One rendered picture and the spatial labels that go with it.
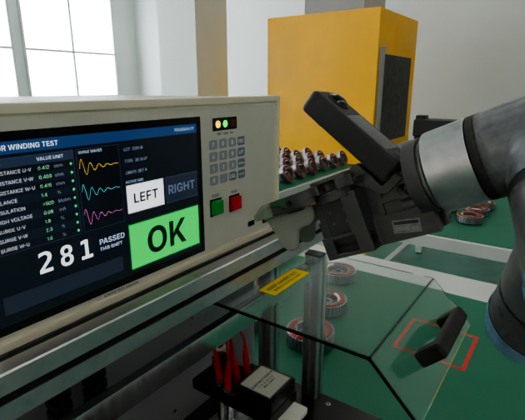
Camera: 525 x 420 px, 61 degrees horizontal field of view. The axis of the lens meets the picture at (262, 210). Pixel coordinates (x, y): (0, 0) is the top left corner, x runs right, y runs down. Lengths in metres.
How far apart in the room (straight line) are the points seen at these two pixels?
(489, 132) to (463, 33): 5.31
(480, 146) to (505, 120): 0.03
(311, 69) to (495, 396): 3.54
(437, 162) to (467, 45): 5.28
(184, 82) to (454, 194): 4.16
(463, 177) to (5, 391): 0.40
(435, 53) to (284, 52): 2.05
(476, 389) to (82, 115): 0.88
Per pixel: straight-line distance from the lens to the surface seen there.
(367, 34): 4.01
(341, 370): 1.02
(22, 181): 0.41
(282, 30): 4.41
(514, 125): 0.39
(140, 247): 0.50
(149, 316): 0.49
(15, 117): 0.41
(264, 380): 0.69
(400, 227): 0.44
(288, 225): 0.49
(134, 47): 8.64
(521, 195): 0.36
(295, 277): 0.65
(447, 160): 0.39
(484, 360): 1.14
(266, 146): 0.65
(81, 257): 0.46
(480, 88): 5.62
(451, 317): 0.60
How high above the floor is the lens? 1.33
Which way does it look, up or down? 16 degrees down
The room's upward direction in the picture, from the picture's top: straight up
